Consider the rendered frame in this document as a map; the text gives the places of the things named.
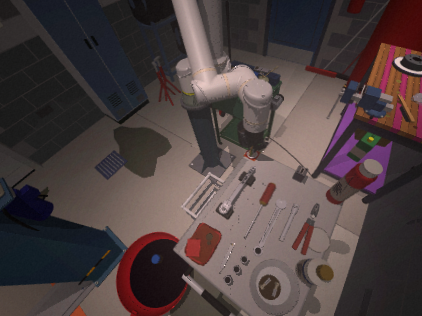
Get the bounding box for dark rest block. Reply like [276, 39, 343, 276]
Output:
[238, 169, 257, 187]
[215, 202, 235, 220]

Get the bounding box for white black grinding disc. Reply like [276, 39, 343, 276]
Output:
[392, 54, 422, 78]

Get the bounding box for red handled screwdriver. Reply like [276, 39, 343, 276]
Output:
[243, 182, 277, 241]

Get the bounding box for grey roller cabinet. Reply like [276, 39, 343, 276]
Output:
[173, 155, 343, 316]

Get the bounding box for blue floor drain grate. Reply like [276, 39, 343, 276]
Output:
[94, 150, 128, 180]

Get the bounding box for silver ratchet handle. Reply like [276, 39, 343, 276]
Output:
[218, 167, 257, 216]

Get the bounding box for red handled pliers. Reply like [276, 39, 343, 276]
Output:
[291, 203, 321, 256]

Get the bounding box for red jack stand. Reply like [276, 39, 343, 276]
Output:
[152, 56, 182, 107]

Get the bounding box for brown round dish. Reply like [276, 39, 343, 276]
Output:
[257, 273, 282, 301]

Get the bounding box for grey metal rod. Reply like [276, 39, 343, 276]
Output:
[326, 83, 348, 120]

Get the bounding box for wooden top workbench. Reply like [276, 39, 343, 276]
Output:
[312, 42, 422, 195]

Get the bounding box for dark grey cabinet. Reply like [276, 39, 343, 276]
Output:
[333, 143, 422, 316]

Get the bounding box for blue machine bench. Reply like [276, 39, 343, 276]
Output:
[0, 178, 129, 288]

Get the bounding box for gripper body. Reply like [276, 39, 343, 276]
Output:
[237, 125, 270, 151]

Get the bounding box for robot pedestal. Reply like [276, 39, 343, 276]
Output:
[180, 94, 237, 177]

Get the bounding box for dark key holder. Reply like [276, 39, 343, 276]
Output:
[292, 165, 310, 184]

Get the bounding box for blue door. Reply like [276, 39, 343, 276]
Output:
[262, 0, 337, 67]

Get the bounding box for wooden brush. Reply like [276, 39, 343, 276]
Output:
[396, 93, 417, 124]

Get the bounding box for blue frame stand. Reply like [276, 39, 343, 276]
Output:
[128, 0, 188, 69]

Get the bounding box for black white tube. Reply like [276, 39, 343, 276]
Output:
[181, 273, 235, 316]

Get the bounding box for small silver extension bar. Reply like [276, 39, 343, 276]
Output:
[218, 242, 237, 275]

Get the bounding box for black cable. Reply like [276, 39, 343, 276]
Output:
[267, 135, 313, 178]

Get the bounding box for red handled broom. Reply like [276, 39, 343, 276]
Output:
[305, 64, 350, 81]

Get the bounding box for silver ring spanner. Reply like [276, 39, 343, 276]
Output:
[252, 199, 288, 256]

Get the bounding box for white cabinet side handle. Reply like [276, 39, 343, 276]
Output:
[180, 172, 225, 220]

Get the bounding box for red tray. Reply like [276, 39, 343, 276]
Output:
[185, 222, 223, 267]

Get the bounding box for jar with brass lid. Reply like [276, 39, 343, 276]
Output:
[295, 257, 336, 288]

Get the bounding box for blue bench vise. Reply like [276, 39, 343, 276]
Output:
[339, 80, 395, 119]

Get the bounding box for red canister grey cap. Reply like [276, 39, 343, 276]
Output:
[325, 158, 385, 205]

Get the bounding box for red round bin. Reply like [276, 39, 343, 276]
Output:
[115, 231, 195, 316]

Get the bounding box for grey round plate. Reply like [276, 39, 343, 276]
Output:
[249, 259, 301, 316]

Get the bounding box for red vehicle body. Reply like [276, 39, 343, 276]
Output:
[346, 0, 422, 85]

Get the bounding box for blue metal locker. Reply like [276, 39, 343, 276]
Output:
[23, 0, 150, 123]

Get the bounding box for red square cloth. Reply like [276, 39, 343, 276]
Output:
[185, 237, 202, 259]

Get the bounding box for green block yellow button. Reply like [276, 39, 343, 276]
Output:
[346, 132, 383, 163]

